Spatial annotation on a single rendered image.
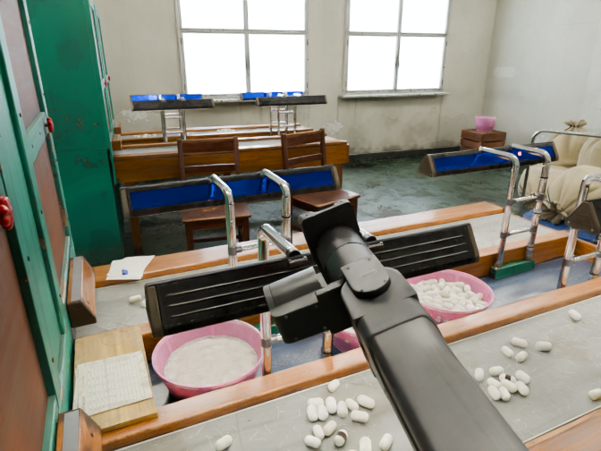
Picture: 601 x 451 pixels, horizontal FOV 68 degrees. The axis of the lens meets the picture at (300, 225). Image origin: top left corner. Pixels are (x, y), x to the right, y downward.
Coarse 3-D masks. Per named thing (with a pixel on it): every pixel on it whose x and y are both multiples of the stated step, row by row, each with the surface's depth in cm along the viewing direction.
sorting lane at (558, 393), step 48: (480, 336) 115; (528, 336) 115; (576, 336) 115; (480, 384) 98; (528, 384) 99; (576, 384) 99; (192, 432) 86; (240, 432) 86; (288, 432) 86; (336, 432) 86; (384, 432) 86; (528, 432) 86
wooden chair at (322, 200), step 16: (320, 128) 341; (288, 144) 323; (320, 144) 344; (288, 160) 325; (304, 160) 337; (320, 192) 336; (336, 192) 336; (352, 192) 334; (304, 208) 319; (320, 208) 308
